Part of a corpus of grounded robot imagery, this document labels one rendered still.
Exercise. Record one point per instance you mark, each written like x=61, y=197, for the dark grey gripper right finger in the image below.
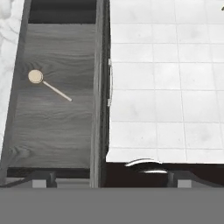
x=178, y=178

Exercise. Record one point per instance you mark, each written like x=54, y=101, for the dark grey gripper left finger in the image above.
x=43, y=178

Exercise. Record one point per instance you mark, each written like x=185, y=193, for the grey wooden open drawer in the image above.
x=55, y=102

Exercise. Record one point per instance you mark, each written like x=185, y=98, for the beige wooden dish brush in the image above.
x=36, y=76

